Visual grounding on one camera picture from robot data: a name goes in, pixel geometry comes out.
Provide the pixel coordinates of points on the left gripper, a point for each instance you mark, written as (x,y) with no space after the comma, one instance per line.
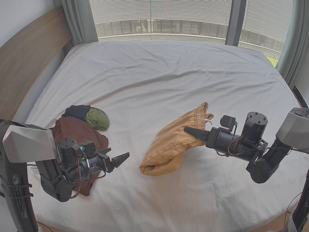
(96,165)

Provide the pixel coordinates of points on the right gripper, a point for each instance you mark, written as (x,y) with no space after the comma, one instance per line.
(222,140)

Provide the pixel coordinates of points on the tan shorts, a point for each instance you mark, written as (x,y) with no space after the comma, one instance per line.
(166,151)

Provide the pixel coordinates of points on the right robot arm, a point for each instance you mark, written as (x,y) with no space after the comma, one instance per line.
(289,129)

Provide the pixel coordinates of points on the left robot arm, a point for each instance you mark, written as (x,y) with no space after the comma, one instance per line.
(26,141)

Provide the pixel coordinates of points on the bed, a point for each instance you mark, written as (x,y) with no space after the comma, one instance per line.
(169,81)

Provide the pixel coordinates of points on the green garment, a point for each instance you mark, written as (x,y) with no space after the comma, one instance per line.
(96,119)

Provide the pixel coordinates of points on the brown shorts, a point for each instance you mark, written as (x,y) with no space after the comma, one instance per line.
(72,129)

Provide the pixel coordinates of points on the black garment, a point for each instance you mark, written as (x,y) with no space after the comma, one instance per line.
(76,112)

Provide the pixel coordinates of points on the white garment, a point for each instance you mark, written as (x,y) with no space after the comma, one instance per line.
(35,170)

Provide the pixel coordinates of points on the grey-green curtain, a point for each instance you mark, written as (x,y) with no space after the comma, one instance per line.
(299,45)
(77,20)

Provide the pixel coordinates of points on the window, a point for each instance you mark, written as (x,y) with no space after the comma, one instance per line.
(169,8)

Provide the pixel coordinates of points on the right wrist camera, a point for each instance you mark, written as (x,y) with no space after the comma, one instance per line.
(227,121)

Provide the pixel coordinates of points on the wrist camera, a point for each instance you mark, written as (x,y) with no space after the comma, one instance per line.
(88,147)
(227,121)

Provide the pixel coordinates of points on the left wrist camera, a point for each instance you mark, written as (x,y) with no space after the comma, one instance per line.
(88,147)

